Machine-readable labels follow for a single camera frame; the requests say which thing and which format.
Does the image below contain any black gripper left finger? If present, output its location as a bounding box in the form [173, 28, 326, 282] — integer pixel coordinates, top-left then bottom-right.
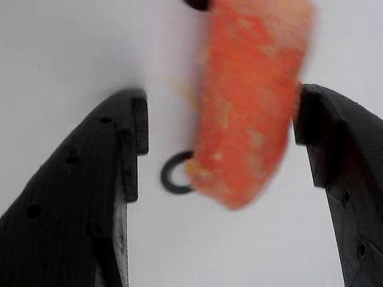
[0, 88, 150, 287]

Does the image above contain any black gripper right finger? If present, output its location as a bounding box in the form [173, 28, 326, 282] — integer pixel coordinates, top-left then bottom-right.
[292, 83, 383, 287]

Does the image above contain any orange food piece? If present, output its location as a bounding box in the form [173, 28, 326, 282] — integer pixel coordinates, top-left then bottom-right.
[185, 0, 317, 212]

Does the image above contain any white paper sheet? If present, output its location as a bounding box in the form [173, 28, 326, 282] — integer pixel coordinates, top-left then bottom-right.
[0, 0, 383, 287]

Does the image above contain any small black ring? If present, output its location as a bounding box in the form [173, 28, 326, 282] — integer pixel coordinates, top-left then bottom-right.
[182, 0, 218, 13]
[160, 151, 197, 194]

